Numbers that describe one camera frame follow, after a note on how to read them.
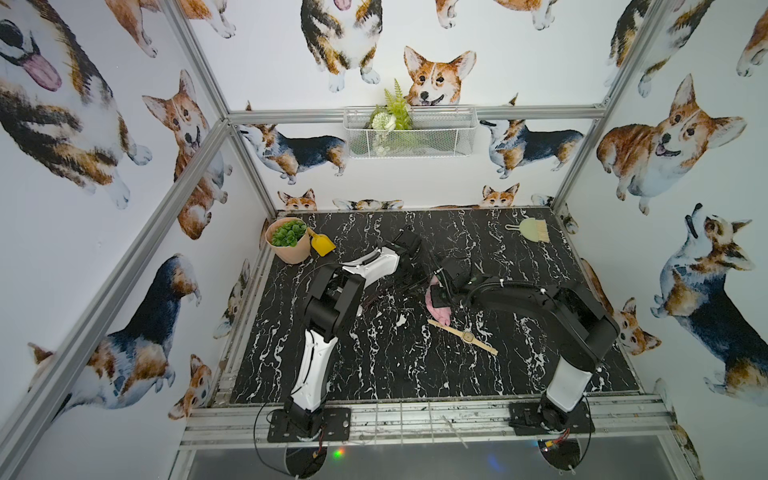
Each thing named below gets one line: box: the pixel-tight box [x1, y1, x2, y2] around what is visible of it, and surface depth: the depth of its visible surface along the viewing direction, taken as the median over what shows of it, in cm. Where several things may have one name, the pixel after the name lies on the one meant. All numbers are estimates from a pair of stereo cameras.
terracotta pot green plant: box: [265, 217, 311, 265], surface depth 99 cm
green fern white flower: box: [370, 78, 414, 130], surface depth 84 cm
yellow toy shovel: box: [307, 227, 337, 257], surface depth 112 cm
